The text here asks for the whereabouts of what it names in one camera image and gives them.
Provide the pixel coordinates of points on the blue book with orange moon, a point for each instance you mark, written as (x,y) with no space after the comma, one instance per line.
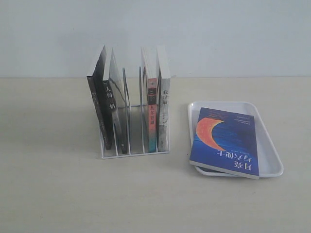
(225,142)

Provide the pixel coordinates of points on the white grey rightmost book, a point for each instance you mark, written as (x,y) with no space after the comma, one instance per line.
(164,83)

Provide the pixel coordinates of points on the red and teal book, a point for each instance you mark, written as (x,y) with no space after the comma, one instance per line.
(149,89)

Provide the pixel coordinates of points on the dark brown leftmost book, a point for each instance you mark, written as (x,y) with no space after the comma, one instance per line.
(96,86)

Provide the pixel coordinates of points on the white plastic tray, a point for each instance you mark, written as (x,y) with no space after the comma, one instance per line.
(270,164)

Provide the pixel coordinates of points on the white wire book rack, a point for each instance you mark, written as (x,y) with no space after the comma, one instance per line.
(136,129)

